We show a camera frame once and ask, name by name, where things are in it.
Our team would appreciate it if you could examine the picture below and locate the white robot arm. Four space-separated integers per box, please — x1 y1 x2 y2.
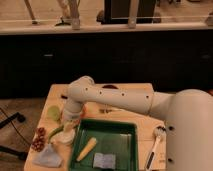
62 76 213 171

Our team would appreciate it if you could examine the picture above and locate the green pepper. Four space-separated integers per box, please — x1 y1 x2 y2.
47 125 64 143

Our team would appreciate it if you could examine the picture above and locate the yellow corn cob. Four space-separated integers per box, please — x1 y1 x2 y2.
77 138 97 161

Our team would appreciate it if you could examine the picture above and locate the red grape bunch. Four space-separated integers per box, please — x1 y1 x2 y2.
31 127 46 152

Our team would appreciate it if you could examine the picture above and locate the light blue cloth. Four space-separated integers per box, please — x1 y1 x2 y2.
32 144 62 168

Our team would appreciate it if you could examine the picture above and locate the grey sponge cloth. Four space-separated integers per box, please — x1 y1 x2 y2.
93 153 116 169

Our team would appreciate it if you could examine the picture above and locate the green plastic tray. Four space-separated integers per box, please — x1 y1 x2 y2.
68 119 139 171

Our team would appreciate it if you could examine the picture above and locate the dark red bowl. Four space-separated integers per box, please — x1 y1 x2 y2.
102 84 118 89

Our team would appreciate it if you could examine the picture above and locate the black stand leg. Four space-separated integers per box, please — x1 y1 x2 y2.
0 108 29 161

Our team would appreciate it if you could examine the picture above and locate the black cabinet base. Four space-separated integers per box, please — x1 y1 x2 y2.
96 0 161 24

